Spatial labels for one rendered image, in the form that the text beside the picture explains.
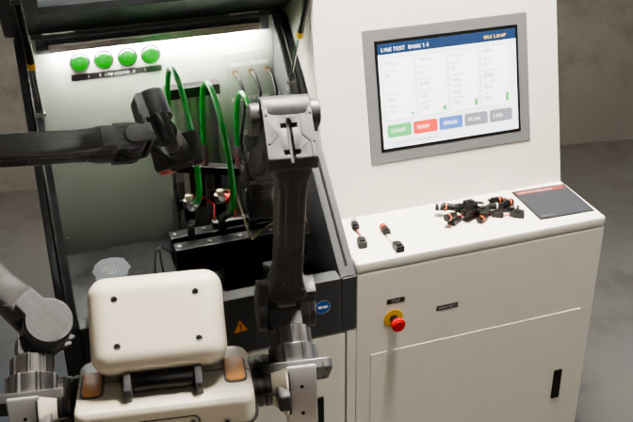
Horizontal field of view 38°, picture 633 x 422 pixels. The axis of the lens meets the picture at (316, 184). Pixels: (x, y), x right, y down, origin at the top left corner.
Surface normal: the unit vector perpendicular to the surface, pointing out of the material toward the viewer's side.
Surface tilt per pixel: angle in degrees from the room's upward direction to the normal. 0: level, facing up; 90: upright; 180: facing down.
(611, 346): 0
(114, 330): 48
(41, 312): 40
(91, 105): 90
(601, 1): 90
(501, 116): 76
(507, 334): 90
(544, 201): 0
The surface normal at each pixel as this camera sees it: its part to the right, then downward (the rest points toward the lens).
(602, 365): -0.01, -0.89
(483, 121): 0.31, 0.21
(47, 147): 0.38, -0.40
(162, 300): 0.11, -0.26
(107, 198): 0.32, 0.44
